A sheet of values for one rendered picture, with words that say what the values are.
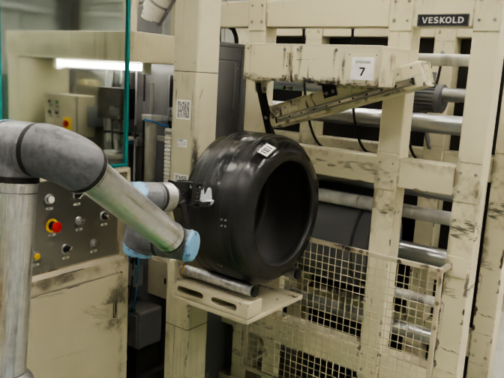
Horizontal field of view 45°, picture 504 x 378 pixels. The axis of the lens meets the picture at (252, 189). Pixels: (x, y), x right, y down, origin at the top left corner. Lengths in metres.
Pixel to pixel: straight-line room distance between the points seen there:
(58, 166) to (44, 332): 1.18
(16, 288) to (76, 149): 0.33
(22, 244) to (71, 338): 1.13
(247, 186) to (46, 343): 0.95
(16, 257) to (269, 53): 1.41
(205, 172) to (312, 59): 0.60
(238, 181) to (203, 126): 0.42
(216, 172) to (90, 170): 0.85
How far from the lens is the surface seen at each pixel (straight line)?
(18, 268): 1.41
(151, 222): 1.56
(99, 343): 2.58
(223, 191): 2.05
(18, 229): 1.39
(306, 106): 2.52
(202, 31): 2.37
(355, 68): 2.26
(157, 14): 2.95
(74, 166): 1.31
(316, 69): 2.34
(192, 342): 2.61
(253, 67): 2.50
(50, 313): 2.39
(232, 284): 2.24
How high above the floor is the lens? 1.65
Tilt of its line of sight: 10 degrees down
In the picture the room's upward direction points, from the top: 3 degrees clockwise
